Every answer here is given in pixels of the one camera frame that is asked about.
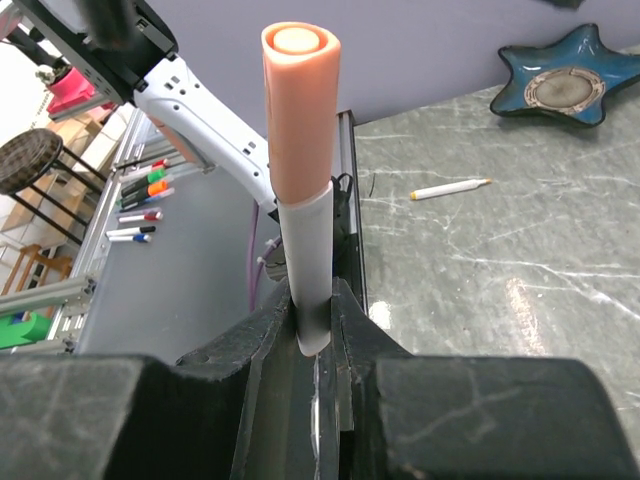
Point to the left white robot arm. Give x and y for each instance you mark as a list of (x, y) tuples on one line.
[(128, 53)]

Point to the orange pen cap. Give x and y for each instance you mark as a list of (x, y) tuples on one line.
[(301, 64)]

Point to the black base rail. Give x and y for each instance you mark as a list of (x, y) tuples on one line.
[(349, 263)]

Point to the white orange-tipped marker pen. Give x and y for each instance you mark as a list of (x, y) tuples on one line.
[(307, 235)]

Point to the black round stool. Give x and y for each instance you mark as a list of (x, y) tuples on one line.
[(28, 157)]

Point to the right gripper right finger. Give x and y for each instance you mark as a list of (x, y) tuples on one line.
[(468, 417)]

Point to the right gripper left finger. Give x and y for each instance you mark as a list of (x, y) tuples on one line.
[(221, 412)]

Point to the markers in box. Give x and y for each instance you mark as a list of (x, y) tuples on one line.
[(139, 211)]

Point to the blue star-shaped dish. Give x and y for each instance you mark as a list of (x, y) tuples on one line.
[(568, 79)]

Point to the white yellow marker pen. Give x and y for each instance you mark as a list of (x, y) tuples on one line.
[(448, 189)]

